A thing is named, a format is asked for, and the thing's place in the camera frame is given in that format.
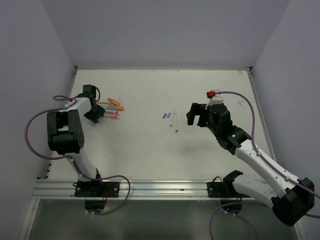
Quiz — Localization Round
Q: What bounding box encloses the pink capped pen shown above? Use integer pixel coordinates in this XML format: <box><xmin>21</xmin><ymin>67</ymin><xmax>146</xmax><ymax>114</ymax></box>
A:
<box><xmin>104</xmin><ymin>111</ymin><xmax>118</xmax><ymax>117</ymax></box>

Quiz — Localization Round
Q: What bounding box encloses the orange capped pen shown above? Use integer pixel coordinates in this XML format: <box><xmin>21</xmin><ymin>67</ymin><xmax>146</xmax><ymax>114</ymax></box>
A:
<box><xmin>104</xmin><ymin>105</ymin><xmax>124</xmax><ymax>111</ymax></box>
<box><xmin>107</xmin><ymin>97</ymin><xmax>121</xmax><ymax>106</ymax></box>

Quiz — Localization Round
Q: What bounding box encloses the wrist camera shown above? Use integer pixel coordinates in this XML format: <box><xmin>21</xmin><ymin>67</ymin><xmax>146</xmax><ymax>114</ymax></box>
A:
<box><xmin>205</xmin><ymin>89</ymin><xmax>224</xmax><ymax>109</ymax></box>
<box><xmin>82</xmin><ymin>84</ymin><xmax>97</xmax><ymax>98</ymax></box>

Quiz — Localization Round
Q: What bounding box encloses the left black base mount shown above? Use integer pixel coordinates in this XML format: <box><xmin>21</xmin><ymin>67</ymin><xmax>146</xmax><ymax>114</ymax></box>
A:
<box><xmin>73</xmin><ymin>180</ymin><xmax>120</xmax><ymax>214</ymax></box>

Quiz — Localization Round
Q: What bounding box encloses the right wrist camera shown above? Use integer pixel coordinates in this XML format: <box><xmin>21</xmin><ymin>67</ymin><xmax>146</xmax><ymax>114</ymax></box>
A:
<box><xmin>205</xmin><ymin>89</ymin><xmax>224</xmax><ymax>109</ymax></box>

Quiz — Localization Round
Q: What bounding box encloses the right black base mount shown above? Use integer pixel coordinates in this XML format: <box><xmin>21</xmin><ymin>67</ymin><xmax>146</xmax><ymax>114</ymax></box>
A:
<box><xmin>206</xmin><ymin>170</ymin><xmax>249</xmax><ymax>215</ymax></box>

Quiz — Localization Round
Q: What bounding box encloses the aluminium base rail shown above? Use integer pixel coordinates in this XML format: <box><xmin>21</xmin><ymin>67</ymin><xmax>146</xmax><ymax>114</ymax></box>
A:
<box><xmin>31</xmin><ymin>179</ymin><xmax>253</xmax><ymax>201</ymax></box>

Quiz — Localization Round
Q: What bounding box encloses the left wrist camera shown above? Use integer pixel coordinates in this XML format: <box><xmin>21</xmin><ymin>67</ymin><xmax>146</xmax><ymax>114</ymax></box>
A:
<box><xmin>82</xmin><ymin>84</ymin><xmax>97</xmax><ymax>98</ymax></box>

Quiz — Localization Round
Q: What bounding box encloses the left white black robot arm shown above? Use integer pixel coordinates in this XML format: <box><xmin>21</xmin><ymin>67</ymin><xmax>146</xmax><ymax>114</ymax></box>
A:
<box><xmin>46</xmin><ymin>84</ymin><xmax>105</xmax><ymax>197</ymax></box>

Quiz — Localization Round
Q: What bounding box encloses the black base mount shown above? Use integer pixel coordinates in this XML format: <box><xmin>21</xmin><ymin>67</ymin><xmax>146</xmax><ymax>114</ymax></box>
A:
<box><xmin>73</xmin><ymin>180</ymin><xmax>120</xmax><ymax>214</ymax></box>
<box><xmin>206</xmin><ymin>170</ymin><xmax>249</xmax><ymax>215</ymax></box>

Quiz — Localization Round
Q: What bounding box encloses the white purple pen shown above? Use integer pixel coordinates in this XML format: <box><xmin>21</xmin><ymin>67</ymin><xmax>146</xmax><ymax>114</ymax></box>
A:
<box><xmin>174</xmin><ymin>113</ymin><xmax>179</xmax><ymax>133</ymax></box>

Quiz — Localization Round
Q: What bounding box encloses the white blue pen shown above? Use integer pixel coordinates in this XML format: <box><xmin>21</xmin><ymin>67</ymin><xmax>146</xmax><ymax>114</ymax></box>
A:
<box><xmin>169</xmin><ymin>108</ymin><xmax>175</xmax><ymax>127</ymax></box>

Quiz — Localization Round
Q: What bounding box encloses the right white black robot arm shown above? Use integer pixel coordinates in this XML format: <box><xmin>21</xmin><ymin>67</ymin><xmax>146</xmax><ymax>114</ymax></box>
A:
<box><xmin>186</xmin><ymin>103</ymin><xmax>315</xmax><ymax>227</ymax></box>

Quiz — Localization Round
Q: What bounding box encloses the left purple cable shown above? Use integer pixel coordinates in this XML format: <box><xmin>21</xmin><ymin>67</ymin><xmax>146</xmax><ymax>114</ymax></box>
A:
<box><xmin>24</xmin><ymin>95</ymin><xmax>78</xmax><ymax>160</ymax></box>

